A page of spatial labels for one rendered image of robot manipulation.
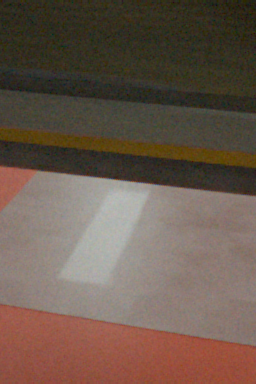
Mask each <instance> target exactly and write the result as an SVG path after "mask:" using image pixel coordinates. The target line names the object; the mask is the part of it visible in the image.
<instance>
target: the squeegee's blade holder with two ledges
mask: <svg viewBox="0 0 256 384"><path fill-rule="evenodd" d="M0 128H4V129H22V130H32V131H40V132H48V133H58V134H66V135H76V136H84V137H92V138H102V139H110V140H120V141H128V142H137V143H154V144H164V145H172V146H182V147H190V148H199V149H208V150H216V151H226V152H234V153H243V154H252V155H256V97H238V96H228V95H217V94H207V93H197V92H186V91H176V90H166V89H154V88H144V87H134V86H123V85H113V84H103V83H93V82H72V81H62V80H51V79H41V78H31V77H20V76H10V75H0Z"/></svg>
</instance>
